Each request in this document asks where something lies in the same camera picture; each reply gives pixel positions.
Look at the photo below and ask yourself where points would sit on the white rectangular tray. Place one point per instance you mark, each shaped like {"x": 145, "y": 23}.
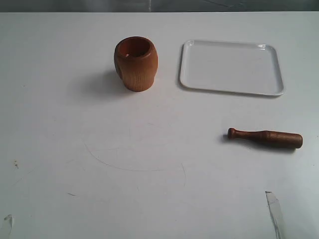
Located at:
{"x": 231, "y": 67}

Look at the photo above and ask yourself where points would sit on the wooden mortar cup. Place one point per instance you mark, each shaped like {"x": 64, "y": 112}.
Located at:
{"x": 138, "y": 70}

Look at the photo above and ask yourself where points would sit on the dark wooden pestle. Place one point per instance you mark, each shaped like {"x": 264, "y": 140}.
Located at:
{"x": 269, "y": 138}

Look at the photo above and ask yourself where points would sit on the clear tape strip right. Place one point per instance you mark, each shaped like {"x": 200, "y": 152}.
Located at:
{"x": 276, "y": 215}

